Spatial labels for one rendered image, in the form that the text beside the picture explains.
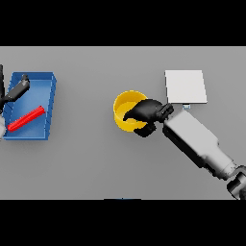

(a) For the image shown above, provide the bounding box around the blue tray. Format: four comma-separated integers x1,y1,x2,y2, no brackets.
2,71,58,141

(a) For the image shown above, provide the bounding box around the red beaker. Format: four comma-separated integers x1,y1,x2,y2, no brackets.
7,105,46,133

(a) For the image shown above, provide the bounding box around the yellow bowl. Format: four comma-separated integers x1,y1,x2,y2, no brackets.
112,89,149,133

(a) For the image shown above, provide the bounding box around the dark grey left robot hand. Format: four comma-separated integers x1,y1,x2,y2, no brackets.
0,63,31,113

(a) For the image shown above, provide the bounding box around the pale square measuring scale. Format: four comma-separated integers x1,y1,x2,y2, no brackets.
164,69,209,110

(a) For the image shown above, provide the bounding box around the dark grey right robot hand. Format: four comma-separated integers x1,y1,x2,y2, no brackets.
122,98,175,138

